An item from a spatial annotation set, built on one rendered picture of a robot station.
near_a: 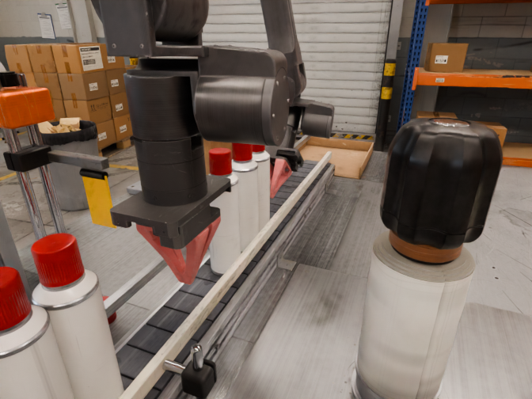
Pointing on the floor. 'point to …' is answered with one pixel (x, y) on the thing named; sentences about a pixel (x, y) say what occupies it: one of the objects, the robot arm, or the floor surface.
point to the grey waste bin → (65, 175)
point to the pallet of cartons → (80, 85)
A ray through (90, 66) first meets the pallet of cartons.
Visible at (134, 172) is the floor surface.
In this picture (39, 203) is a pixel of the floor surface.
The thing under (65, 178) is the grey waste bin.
